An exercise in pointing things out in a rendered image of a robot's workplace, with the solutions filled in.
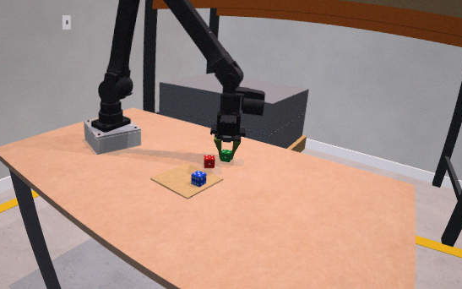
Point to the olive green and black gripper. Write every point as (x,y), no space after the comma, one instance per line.
(237,138)

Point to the red die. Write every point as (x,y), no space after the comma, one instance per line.
(209,161)

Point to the green die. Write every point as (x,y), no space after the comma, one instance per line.
(226,155)

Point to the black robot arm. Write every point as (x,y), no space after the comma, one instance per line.
(111,90)

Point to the blue die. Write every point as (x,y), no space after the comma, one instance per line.
(198,178)

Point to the tan flat mat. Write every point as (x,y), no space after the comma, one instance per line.
(178,180)

